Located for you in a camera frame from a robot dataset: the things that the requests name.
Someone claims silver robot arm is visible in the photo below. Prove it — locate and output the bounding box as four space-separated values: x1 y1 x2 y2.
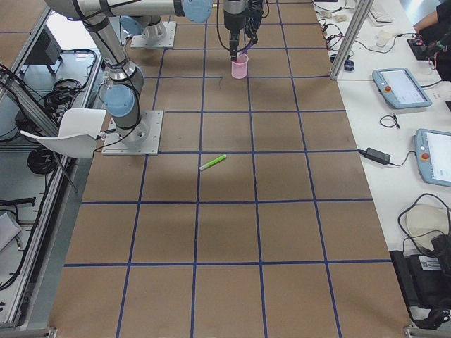
47 1 213 146
120 1 265 54

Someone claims near teach pendant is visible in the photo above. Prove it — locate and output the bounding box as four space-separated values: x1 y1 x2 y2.
414 128 450 187

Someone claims white plastic chair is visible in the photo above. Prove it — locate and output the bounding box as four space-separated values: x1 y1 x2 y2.
20 108 106 158

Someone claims green highlighter pen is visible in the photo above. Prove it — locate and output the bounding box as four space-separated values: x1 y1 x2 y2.
199 154 227 171

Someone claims purple highlighter pen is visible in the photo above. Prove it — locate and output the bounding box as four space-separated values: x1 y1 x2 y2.
237 41 254 56

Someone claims teach pendant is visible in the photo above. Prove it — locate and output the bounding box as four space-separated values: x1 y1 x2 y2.
414 128 450 187
372 68 432 109

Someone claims black power adapter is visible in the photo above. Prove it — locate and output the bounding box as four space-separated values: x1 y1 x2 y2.
365 148 390 165

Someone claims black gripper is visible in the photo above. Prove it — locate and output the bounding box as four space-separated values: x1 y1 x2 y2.
245 0 264 44
229 30 240 62

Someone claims white paper cup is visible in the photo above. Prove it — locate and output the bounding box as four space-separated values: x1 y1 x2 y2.
376 30 393 48

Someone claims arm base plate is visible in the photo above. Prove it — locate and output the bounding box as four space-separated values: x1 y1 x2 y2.
101 111 163 156
130 21 177 49

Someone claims blue usb hub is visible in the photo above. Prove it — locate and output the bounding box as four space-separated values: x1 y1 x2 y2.
344 60 355 72

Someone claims pink mesh cup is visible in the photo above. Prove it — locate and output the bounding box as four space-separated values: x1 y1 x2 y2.
231 54 249 80

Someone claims aluminium frame post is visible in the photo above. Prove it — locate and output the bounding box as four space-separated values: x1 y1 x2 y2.
330 0 373 80

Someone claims far teach pendant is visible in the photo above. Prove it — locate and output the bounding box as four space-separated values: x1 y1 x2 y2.
372 68 432 109

